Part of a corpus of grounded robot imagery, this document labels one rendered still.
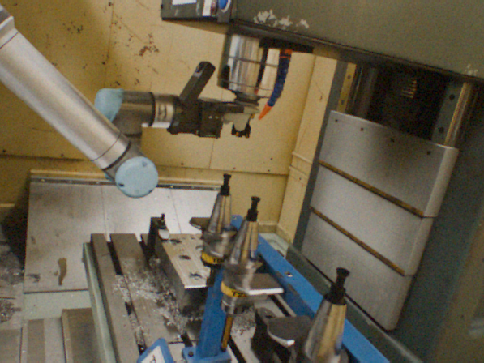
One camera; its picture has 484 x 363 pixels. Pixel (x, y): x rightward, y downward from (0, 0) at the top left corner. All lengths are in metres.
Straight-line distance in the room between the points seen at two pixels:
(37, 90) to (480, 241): 0.98
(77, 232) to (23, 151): 0.41
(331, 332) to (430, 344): 0.77
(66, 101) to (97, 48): 1.20
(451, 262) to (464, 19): 0.56
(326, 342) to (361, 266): 0.85
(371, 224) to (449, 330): 0.33
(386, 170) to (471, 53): 0.42
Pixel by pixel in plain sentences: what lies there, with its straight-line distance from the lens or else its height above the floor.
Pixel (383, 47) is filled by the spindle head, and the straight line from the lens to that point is 0.82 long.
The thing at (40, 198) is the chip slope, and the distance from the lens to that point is 1.99.
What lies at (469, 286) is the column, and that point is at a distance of 1.21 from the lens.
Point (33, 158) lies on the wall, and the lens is 2.03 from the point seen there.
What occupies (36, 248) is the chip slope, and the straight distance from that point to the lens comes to 1.81.
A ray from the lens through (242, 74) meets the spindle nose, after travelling 0.97.
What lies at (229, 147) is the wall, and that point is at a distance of 2.19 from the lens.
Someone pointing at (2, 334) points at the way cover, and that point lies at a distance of 1.40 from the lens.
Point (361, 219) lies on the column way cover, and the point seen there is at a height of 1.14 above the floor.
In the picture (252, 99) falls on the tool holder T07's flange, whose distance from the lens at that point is 1.02.
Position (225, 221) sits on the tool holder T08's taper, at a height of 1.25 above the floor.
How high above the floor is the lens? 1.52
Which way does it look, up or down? 15 degrees down
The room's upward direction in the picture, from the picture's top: 11 degrees clockwise
